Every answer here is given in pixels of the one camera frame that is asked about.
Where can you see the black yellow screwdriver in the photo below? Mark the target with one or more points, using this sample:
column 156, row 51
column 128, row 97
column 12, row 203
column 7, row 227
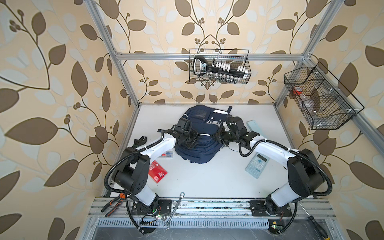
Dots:
column 318, row 228

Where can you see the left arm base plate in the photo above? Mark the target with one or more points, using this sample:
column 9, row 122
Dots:
column 158, row 207

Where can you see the light green pencil case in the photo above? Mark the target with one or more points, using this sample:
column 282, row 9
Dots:
column 255, row 127

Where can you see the black socket set rail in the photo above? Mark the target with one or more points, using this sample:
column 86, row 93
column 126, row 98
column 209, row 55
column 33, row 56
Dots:
column 220, row 66

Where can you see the back wall wire basket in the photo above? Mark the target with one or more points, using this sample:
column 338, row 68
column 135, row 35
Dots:
column 219, row 52

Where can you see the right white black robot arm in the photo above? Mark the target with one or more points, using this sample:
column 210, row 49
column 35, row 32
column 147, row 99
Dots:
column 305, row 176

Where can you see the right wall wire basket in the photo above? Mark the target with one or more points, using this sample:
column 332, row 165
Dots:
column 332, row 104

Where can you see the wall wire basket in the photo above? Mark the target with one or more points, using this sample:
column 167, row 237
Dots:
column 219, row 52
column 332, row 104

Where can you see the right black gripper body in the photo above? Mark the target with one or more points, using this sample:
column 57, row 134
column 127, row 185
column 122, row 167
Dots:
column 225, row 137

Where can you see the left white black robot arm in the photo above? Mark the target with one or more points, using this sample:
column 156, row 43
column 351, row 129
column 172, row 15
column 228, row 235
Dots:
column 128, row 176

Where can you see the black adjustable wrench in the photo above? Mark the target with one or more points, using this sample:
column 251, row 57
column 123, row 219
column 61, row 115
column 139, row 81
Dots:
column 139, row 142

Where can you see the silver combination wrench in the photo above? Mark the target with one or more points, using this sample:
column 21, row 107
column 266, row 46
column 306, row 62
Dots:
column 168, row 222

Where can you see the red booklet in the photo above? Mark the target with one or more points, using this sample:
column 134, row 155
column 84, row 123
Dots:
column 157, row 172

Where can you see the navy blue student backpack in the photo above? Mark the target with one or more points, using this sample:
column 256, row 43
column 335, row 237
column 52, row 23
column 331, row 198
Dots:
column 206, row 121

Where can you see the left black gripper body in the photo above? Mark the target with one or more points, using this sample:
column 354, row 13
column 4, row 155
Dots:
column 190, row 137

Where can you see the red capped clear bottle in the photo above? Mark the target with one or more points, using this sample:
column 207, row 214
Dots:
column 299, row 92

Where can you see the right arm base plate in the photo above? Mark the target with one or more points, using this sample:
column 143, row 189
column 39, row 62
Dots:
column 262, row 208

